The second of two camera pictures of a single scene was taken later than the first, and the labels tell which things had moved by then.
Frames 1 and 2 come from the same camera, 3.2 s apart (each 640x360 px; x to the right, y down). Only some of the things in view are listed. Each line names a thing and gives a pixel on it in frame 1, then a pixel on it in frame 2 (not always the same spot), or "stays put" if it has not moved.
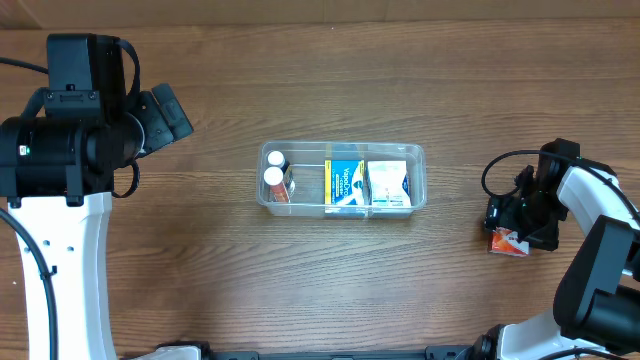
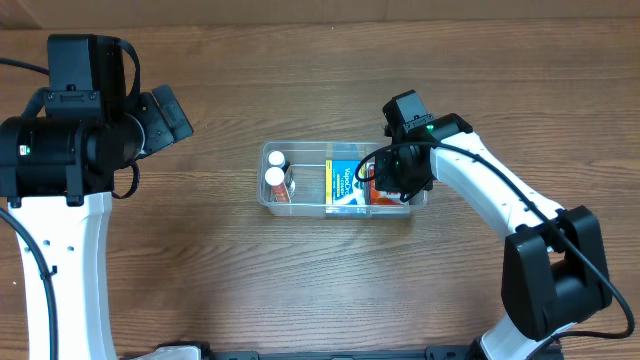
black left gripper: [151, 122] stays put
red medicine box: [506, 241] → [382, 197]
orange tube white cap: [273, 177] stays put
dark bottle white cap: [277, 158] stays put
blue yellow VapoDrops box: [344, 182] stays put
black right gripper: [522, 220] → [396, 176]
